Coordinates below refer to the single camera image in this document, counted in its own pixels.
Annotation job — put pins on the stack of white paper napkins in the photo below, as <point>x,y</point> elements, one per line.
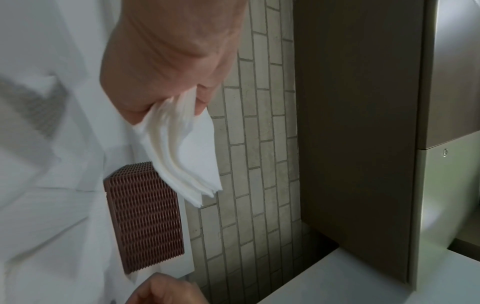
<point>183,148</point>

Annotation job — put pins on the person's right hand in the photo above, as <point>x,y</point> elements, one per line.
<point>168,289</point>

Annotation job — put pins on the stainless steel dispenser housing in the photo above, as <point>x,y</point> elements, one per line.
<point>450,74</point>

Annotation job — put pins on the white garment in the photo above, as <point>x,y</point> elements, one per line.
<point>48,166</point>

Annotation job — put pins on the brown woven mesh box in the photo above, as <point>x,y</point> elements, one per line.
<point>144,219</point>

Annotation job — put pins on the person's left hand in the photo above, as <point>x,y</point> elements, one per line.
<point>165,50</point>

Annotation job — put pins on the cream metal cabinet with keyhole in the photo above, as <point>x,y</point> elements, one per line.
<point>442,202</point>

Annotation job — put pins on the brown cabinet side panel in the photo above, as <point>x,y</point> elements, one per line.
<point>356,133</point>

